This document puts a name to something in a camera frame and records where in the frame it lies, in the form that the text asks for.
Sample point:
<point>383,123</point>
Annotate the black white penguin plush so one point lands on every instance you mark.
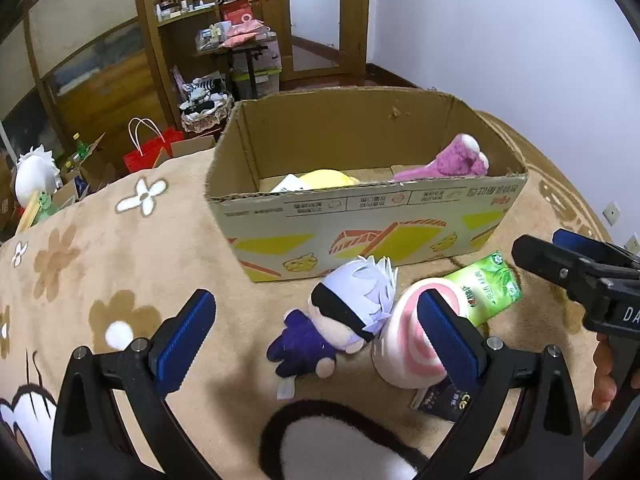
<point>316,439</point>

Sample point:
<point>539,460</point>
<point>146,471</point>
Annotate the yellow plush toy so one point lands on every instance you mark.
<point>327,178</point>

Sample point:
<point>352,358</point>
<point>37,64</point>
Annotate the clear plastic storage bin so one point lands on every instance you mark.
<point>266,82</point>

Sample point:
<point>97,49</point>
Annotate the beige floral blanket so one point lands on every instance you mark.
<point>91,275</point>

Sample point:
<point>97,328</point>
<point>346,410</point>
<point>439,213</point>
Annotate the green tissue pack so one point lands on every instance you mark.
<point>489,285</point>

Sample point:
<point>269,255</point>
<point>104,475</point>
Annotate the green glass bottle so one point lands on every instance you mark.
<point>82,148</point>

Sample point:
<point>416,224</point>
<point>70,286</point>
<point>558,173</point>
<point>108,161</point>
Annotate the wooden door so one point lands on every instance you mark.
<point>318,38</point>

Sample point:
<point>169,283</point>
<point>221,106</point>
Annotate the pink swirl plush roll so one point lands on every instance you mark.
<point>402,354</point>

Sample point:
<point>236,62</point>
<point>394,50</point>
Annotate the person right hand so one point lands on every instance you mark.
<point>604,385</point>

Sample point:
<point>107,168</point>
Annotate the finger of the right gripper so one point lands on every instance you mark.
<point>569,270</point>
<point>599,252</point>

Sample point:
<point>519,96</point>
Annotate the white round plush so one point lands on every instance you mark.
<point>36,172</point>

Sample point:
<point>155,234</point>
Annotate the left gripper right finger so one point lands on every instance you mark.
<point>544,438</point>

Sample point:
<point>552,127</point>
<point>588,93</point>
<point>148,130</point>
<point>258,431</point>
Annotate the wooden wardrobe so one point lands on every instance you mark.
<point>89,66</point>

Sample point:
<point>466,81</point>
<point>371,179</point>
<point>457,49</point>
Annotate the red paper bag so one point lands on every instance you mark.
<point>144,155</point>

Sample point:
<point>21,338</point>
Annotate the white-haired purple plush doll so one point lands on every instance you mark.
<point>345,311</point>

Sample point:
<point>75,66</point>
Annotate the red gift box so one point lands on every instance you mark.
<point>236,11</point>

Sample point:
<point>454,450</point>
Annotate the cardboard storage box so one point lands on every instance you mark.
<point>279,229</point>

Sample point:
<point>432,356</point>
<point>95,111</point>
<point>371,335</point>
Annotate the small black side table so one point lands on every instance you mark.
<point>260,53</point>

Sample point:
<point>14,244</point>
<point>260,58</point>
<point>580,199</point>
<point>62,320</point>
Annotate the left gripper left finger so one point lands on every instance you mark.
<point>90,440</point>

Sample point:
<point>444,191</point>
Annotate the pink plush bear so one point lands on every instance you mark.
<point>462,157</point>

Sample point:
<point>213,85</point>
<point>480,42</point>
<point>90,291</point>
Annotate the wicker basket with toys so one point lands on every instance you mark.
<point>206,103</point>

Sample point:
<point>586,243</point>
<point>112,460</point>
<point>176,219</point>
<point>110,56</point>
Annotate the green frog toy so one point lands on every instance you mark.
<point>46,208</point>

